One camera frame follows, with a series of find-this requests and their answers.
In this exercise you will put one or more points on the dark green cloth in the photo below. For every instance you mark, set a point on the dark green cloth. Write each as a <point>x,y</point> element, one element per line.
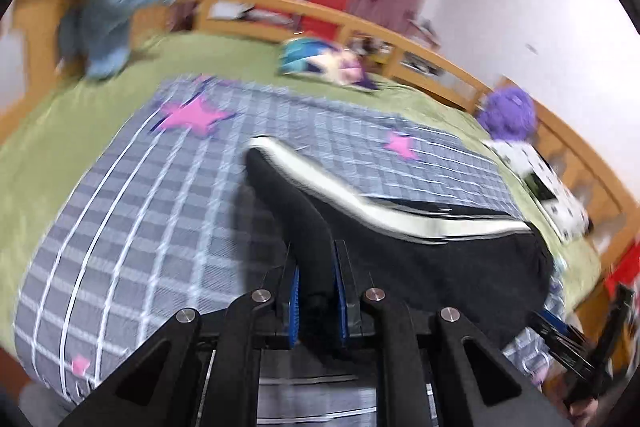
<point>540,187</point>

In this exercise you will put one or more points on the black pants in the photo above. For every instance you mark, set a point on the black pants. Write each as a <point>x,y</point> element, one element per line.
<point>425,267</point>

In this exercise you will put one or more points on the colourful triangle pattern pillow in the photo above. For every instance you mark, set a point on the colourful triangle pattern pillow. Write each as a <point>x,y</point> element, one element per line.
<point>320,57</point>

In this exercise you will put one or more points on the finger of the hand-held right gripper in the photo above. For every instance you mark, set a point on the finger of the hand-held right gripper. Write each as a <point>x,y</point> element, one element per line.
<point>565,342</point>

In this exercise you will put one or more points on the purple plush toy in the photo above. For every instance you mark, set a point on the purple plush toy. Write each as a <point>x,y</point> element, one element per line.
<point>507,112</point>

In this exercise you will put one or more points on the red object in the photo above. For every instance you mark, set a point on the red object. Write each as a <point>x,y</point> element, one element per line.
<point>625,272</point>

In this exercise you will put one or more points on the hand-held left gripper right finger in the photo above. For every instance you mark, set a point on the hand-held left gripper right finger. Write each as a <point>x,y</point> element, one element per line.
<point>342,307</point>

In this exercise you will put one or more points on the wooden bed frame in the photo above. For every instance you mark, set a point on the wooden bed frame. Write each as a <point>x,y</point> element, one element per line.
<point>350,24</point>

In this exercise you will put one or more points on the pile of papers and boxes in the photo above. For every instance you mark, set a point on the pile of papers and boxes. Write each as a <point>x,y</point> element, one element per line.
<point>425,34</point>

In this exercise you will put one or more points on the red chair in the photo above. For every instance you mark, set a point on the red chair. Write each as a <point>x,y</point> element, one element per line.
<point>325,7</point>

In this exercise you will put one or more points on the grey checked star blanket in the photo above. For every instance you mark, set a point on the grey checked star blanket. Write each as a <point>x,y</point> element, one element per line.
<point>150,232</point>

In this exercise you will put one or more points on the white flowered pillow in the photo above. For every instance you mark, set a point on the white flowered pillow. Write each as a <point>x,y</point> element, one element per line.
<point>565,202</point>

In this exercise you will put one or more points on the green bed sheet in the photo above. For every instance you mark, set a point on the green bed sheet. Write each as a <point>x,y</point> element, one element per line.
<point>50,132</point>

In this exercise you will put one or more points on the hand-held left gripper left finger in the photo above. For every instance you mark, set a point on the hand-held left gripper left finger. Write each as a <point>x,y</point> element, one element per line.
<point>294,307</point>

